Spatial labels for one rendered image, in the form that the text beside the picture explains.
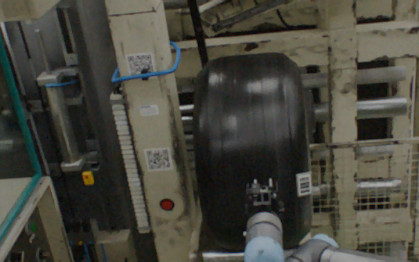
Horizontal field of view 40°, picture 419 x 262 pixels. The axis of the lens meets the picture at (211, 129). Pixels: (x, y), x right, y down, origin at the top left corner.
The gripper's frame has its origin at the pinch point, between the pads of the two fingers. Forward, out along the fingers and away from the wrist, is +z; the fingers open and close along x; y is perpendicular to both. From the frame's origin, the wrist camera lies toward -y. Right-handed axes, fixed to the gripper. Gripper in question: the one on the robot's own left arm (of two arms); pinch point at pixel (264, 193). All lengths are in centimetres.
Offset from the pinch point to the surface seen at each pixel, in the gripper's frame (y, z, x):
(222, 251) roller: -28.4, 19.0, 14.8
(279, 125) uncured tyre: 15.2, 6.5, -5.0
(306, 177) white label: 2.1, 3.3, -10.8
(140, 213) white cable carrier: -16.8, 25.0, 39.5
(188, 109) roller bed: 3, 62, 27
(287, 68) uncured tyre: 25.6, 22.3, -8.4
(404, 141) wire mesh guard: -15, 65, -49
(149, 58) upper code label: 32.9, 17.8, 28.0
